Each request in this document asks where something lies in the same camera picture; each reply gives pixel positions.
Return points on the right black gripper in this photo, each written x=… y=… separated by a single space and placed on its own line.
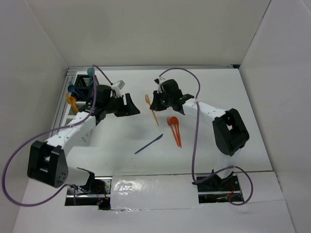
x=155 y=105

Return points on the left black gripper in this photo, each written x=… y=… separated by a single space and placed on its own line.
x=130 y=108

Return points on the yellow fork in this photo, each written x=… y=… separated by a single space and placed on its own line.
x=147 y=100

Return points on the orange fork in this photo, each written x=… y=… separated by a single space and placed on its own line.
x=173 y=132

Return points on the orange spoon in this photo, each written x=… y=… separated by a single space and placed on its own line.
x=174 y=120

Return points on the teal spoon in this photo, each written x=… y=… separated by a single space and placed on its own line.
x=90 y=76

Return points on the blue fork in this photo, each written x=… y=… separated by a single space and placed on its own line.
x=78 y=93

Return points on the yellow spoon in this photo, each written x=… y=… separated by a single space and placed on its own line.
x=73 y=104

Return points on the blue spoon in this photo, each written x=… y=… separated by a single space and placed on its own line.
x=71 y=88

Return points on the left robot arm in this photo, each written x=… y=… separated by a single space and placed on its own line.
x=47 y=160

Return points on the blue knife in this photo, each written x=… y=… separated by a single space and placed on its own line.
x=144 y=147

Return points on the black utensil caddy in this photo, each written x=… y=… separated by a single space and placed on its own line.
x=81 y=83

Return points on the white utensil caddy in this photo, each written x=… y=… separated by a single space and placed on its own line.
x=68 y=115

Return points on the white taped paper sheet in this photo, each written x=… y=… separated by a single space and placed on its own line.
x=157 y=192

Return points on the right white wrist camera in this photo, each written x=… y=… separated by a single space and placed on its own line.
x=160 y=80

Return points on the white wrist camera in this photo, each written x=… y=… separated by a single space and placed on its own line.
x=117 y=87
x=160 y=80

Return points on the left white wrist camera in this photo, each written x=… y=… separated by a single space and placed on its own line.
x=117 y=87

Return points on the aluminium frame rail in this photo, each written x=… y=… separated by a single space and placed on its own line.
x=104 y=68

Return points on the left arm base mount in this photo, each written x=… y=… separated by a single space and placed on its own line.
x=98 y=194

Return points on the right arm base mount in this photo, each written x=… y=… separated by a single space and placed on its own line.
x=219 y=190

